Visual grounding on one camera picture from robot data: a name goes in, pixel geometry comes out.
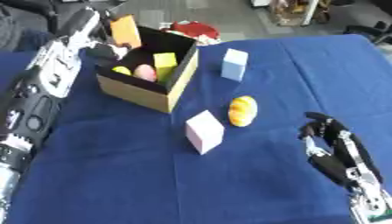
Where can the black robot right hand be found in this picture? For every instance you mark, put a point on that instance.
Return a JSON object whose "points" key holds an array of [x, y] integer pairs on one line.
{"points": [[341, 151]]}

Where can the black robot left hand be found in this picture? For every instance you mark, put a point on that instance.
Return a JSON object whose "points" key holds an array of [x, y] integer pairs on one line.
{"points": [[106, 52]]}

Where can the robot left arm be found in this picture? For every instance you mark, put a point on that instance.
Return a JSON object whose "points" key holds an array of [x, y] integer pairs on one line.
{"points": [[48, 75]]}

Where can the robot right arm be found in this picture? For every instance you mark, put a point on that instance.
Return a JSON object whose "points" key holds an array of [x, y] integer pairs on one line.
{"points": [[371, 202]]}

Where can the cardboard box with black inside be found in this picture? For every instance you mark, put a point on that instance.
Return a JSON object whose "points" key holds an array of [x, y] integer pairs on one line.
{"points": [[148, 70]]}

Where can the small yellow toy fruit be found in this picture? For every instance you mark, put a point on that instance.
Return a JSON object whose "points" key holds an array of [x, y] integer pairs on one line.
{"points": [[121, 70]]}

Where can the pink toy egg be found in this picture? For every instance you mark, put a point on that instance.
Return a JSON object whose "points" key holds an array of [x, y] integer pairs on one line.
{"points": [[145, 72]]}

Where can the yellow-green block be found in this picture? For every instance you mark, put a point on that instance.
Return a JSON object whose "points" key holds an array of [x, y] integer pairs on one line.
{"points": [[165, 66]]}

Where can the red and white bag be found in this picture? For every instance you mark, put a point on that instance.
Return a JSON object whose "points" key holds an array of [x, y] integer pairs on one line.
{"points": [[196, 31]]}

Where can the orange toy bread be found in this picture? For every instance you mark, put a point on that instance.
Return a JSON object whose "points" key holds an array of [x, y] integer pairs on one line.
{"points": [[242, 111]]}

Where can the black chair with wheels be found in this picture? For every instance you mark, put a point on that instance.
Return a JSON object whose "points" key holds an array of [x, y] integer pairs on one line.
{"points": [[368, 29]]}

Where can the pink block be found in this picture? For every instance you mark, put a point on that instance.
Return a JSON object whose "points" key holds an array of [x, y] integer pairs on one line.
{"points": [[204, 131]]}

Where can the light blue block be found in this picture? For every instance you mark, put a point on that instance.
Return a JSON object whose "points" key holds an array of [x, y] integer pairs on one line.
{"points": [[234, 64]]}

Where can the wooden shelf stand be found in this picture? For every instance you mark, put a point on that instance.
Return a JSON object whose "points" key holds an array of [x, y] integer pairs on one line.
{"points": [[298, 11]]}

